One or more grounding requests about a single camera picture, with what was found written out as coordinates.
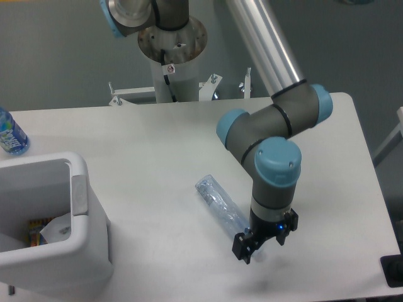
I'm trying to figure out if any white middle mounting bracket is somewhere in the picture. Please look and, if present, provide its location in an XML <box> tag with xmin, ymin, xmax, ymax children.
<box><xmin>199</xmin><ymin>73</ymin><xmax>223</xmax><ymax>101</ymax></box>

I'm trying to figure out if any white left mounting bracket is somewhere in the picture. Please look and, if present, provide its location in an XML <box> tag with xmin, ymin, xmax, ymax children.
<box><xmin>108</xmin><ymin>82</ymin><xmax>156</xmax><ymax>106</ymax></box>

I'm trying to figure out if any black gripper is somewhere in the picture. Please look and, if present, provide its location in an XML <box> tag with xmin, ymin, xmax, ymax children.
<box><xmin>232</xmin><ymin>206</ymin><xmax>298</xmax><ymax>264</ymax></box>

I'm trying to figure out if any black pedestal cable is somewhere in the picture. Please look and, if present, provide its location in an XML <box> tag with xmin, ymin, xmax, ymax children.
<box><xmin>159</xmin><ymin>48</ymin><xmax>178</xmax><ymax>103</ymax></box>

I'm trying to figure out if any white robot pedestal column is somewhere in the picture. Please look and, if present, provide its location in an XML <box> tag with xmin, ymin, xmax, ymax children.
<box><xmin>138</xmin><ymin>16</ymin><xmax>208</xmax><ymax>103</ymax></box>

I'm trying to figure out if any white right mounting bracket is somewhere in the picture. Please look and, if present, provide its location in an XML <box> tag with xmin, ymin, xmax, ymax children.
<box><xmin>238</xmin><ymin>67</ymin><xmax>253</xmax><ymax>99</ymax></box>

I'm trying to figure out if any clear crushed plastic bottle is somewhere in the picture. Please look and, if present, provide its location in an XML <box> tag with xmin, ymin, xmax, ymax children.
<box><xmin>195</xmin><ymin>174</ymin><xmax>251</xmax><ymax>243</ymax></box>

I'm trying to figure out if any white paper box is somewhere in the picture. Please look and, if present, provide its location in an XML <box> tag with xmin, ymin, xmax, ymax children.
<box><xmin>40</xmin><ymin>213</ymin><xmax>71</xmax><ymax>243</ymax></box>

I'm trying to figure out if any white mounting bracket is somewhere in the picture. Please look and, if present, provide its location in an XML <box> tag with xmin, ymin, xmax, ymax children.
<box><xmin>238</xmin><ymin>67</ymin><xmax>253</xmax><ymax>99</ymax></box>
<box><xmin>199</xmin><ymin>73</ymin><xmax>223</xmax><ymax>101</ymax></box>
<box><xmin>108</xmin><ymin>82</ymin><xmax>156</xmax><ymax>106</ymax></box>

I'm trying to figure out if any white plastic trash can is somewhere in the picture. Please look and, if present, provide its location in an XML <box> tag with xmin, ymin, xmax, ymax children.
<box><xmin>1</xmin><ymin>152</ymin><xmax>113</xmax><ymax>292</ymax></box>

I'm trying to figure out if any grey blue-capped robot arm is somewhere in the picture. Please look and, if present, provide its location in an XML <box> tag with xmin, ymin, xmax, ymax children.
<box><xmin>100</xmin><ymin>1</ymin><xmax>333</xmax><ymax>262</ymax></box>

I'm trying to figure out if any colourful snack wrapper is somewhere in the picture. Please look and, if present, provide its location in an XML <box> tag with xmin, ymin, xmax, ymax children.
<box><xmin>28</xmin><ymin>217</ymin><xmax>53</xmax><ymax>247</ymax></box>

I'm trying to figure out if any black clamp at table edge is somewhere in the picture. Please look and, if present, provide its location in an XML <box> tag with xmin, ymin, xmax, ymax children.
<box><xmin>380</xmin><ymin>254</ymin><xmax>402</xmax><ymax>288</ymax></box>

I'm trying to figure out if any blue labelled water bottle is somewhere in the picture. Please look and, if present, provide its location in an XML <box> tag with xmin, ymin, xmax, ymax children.
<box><xmin>1</xmin><ymin>108</ymin><xmax>30</xmax><ymax>156</ymax></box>

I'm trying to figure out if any white frame at right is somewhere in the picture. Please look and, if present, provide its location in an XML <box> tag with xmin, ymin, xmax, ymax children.
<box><xmin>372</xmin><ymin>107</ymin><xmax>402</xmax><ymax>167</ymax></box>

